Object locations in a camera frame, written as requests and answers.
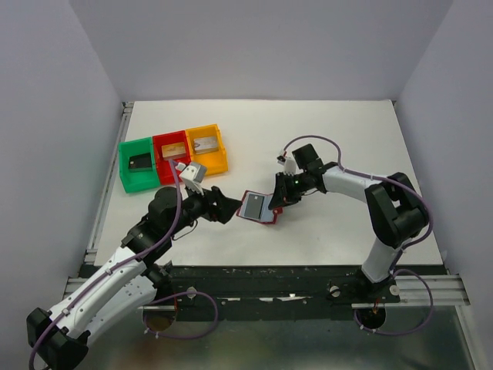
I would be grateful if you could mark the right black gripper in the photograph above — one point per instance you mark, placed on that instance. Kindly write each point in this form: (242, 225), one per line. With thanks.
(282, 194)

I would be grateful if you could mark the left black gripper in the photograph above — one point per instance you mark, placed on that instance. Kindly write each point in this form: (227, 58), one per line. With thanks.
(225, 208)

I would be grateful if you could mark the red leather card holder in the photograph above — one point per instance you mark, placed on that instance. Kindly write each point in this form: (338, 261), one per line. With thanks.
(268, 216)

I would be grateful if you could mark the black VIP card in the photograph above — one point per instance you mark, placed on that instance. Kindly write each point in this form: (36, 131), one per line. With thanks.
(254, 205)

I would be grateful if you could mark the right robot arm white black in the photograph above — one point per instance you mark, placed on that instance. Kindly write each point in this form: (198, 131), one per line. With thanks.
(398, 213)

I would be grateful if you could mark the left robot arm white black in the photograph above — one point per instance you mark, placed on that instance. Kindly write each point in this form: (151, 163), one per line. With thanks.
(61, 336)

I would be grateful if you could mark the silver card in yellow bin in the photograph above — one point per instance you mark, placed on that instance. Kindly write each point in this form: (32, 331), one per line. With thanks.
(205, 144)

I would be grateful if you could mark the gold card in red bin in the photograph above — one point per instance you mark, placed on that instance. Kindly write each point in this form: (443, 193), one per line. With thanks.
(173, 151)

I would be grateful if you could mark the black card in green bin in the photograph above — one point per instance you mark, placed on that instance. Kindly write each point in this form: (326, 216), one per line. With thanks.
(140, 162)

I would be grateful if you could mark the yellow plastic bin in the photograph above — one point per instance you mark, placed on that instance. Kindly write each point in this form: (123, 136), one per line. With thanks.
(214, 159)

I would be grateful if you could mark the red plastic bin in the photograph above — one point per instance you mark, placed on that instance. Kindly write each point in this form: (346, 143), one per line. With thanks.
(164, 167)

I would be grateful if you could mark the green plastic bin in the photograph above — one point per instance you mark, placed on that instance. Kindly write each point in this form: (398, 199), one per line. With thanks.
(134, 182)

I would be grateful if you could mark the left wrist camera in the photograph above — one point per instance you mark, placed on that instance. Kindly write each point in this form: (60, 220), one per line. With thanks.
(192, 175)

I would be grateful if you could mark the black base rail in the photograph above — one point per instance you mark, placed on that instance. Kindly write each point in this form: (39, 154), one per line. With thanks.
(268, 293)

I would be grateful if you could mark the aluminium frame rail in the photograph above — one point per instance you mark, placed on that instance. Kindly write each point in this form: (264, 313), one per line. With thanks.
(91, 248)

